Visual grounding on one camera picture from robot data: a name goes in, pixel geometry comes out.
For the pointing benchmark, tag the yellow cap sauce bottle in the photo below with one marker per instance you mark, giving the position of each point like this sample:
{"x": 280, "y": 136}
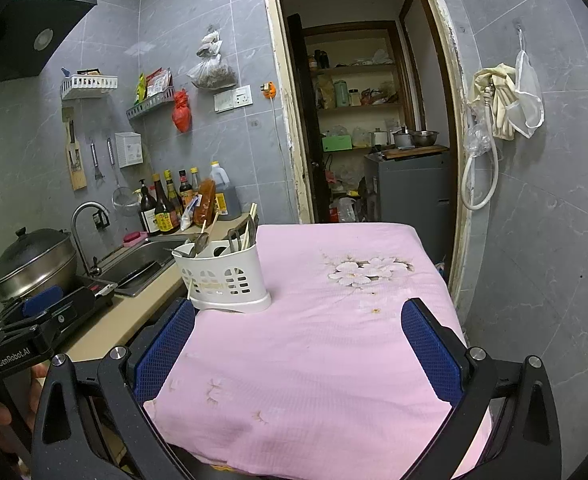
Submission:
{"x": 172, "y": 192}

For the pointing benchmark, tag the wooden cutting board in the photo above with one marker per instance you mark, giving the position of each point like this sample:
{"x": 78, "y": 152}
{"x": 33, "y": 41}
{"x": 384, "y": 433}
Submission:
{"x": 413, "y": 151}

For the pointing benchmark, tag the steel pot with lid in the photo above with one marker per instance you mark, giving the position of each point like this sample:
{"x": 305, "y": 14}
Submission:
{"x": 34, "y": 260}

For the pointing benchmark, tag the steel kitchen sink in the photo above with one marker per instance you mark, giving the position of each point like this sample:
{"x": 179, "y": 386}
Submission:
{"x": 134, "y": 262}

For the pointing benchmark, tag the black range hood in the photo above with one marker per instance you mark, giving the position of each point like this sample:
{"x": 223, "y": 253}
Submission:
{"x": 29, "y": 25}

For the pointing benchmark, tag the wooden storage shelf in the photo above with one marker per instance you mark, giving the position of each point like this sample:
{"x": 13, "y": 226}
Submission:
{"x": 358, "y": 106}

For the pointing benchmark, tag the green box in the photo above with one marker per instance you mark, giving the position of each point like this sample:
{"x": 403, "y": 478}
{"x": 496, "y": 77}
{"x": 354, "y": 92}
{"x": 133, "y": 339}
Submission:
{"x": 336, "y": 143}

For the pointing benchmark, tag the steel bowl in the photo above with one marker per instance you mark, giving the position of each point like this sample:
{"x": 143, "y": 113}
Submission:
{"x": 425, "y": 138}

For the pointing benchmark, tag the white cooker pot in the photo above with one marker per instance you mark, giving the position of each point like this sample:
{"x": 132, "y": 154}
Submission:
{"x": 380, "y": 138}

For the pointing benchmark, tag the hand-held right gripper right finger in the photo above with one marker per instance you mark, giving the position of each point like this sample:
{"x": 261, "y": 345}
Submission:
{"x": 431, "y": 355}

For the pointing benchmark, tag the white plastic utensil holder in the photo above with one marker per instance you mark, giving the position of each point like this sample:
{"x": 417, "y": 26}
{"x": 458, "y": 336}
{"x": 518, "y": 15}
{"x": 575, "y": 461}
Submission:
{"x": 224, "y": 280}

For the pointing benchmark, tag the large oil jug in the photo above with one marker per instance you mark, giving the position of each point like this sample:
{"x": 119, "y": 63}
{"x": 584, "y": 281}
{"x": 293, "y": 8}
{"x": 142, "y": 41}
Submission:
{"x": 226, "y": 195}

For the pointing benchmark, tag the dark wooden door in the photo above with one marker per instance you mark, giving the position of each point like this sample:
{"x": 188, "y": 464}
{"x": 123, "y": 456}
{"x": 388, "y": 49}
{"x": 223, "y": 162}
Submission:
{"x": 306, "y": 135}

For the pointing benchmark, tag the dark soy sauce bottle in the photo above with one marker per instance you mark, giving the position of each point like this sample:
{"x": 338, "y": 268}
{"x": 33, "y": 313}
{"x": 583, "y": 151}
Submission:
{"x": 163, "y": 215}

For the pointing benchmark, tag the metal peeler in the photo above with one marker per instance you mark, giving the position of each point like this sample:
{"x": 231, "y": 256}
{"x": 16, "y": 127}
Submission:
{"x": 234, "y": 239}

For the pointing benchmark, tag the green thermos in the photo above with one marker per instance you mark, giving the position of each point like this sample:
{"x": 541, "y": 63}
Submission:
{"x": 341, "y": 94}

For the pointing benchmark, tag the metal kitchen faucet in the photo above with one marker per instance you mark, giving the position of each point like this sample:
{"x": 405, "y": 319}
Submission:
{"x": 86, "y": 206}

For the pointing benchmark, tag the white jar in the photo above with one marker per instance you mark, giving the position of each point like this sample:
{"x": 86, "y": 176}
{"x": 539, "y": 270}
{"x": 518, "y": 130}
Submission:
{"x": 354, "y": 98}

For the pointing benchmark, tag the black pump bottle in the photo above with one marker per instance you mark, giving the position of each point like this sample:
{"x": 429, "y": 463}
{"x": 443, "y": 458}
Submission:
{"x": 148, "y": 215}

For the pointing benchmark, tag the worn white door frame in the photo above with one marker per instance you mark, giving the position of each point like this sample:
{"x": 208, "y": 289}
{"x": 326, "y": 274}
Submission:
{"x": 294, "y": 160}

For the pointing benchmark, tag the clear bag of dried goods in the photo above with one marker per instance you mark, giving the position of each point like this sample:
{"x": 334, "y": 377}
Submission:
{"x": 211, "y": 75}

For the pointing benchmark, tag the grey cabinet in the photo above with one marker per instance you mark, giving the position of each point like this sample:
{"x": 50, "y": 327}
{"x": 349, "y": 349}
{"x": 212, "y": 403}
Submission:
{"x": 408, "y": 195}

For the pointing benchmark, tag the white mesh bag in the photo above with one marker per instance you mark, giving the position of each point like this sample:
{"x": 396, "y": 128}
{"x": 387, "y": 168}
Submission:
{"x": 528, "y": 95}

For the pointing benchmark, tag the red plastic bag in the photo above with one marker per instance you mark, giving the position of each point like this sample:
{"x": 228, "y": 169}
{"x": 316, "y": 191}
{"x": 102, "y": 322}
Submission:
{"x": 181, "y": 115}

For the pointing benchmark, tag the slim yellow cap bottle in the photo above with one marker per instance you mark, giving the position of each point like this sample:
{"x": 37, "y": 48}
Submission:
{"x": 195, "y": 177}

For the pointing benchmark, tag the white wall basket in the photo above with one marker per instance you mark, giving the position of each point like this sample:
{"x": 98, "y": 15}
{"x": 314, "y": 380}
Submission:
{"x": 89, "y": 85}

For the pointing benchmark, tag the small steel pot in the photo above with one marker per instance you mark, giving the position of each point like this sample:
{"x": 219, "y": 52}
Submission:
{"x": 402, "y": 139}

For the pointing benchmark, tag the orange seasoning packet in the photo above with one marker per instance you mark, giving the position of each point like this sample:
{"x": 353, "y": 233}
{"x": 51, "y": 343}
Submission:
{"x": 205, "y": 205}

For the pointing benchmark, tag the pink sponge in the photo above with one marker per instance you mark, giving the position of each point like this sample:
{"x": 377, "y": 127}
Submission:
{"x": 135, "y": 238}

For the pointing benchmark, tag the wooden knife holder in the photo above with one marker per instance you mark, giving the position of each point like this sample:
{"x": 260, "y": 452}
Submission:
{"x": 78, "y": 175}

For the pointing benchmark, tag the white wall box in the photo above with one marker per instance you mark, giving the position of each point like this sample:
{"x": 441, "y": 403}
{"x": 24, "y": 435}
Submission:
{"x": 129, "y": 149}

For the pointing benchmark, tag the clear plastic jug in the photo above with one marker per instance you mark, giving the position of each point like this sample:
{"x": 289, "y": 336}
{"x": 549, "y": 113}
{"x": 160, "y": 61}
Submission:
{"x": 346, "y": 210}

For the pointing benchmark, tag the red snack packets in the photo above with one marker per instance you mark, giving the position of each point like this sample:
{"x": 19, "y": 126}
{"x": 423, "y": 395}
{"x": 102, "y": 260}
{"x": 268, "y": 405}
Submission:
{"x": 158, "y": 80}

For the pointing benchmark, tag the blue plastic bag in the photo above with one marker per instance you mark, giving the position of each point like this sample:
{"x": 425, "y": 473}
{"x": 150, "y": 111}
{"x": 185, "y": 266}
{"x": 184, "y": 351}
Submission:
{"x": 441, "y": 270}

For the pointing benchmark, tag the hanging metal spatula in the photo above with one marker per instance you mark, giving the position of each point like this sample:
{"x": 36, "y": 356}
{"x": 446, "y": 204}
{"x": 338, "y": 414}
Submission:
{"x": 98, "y": 170}

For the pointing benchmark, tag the white seasoning packet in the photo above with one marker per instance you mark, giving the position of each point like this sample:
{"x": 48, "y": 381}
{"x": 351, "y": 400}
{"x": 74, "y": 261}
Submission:
{"x": 189, "y": 217}

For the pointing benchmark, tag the grey wall shelf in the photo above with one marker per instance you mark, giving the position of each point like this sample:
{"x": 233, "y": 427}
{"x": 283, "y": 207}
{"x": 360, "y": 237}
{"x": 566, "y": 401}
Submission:
{"x": 149, "y": 104}

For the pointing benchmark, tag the beige kitchen counter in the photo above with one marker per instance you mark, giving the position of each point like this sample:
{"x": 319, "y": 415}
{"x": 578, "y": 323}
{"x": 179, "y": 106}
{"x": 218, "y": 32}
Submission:
{"x": 124, "y": 320}

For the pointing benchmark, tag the pink floral tablecloth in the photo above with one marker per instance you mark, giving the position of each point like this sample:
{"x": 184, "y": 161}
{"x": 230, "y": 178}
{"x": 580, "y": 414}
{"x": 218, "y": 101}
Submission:
{"x": 324, "y": 360}

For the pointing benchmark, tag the red label sauce bottle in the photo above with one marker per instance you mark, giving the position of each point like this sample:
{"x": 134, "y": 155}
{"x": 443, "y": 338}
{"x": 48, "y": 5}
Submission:
{"x": 185, "y": 187}

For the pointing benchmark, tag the clear plastic bag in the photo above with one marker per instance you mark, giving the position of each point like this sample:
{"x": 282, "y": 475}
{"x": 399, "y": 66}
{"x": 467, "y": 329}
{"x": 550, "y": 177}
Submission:
{"x": 476, "y": 137}

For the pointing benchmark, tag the black gas stove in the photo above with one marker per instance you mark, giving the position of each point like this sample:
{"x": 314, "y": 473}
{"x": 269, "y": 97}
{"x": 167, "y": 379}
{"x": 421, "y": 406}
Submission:
{"x": 101, "y": 292}

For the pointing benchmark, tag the hanging metal skimmer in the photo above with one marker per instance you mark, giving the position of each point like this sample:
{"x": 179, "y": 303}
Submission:
{"x": 124, "y": 197}

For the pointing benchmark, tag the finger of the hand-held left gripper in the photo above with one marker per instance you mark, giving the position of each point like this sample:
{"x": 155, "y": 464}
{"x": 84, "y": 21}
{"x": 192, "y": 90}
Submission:
{"x": 44, "y": 300}
{"x": 74, "y": 312}

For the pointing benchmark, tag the yellow snack packet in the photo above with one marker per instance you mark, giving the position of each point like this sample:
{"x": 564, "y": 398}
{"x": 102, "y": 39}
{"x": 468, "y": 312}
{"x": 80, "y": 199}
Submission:
{"x": 140, "y": 89}

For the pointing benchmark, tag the orange wall hook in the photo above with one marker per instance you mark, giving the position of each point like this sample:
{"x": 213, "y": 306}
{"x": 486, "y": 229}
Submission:
{"x": 270, "y": 91}

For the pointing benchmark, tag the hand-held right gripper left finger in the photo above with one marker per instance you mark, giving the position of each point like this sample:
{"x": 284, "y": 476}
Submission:
{"x": 166, "y": 360}

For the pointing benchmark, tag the white wall socket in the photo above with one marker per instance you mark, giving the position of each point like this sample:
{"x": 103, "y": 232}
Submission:
{"x": 233, "y": 100}

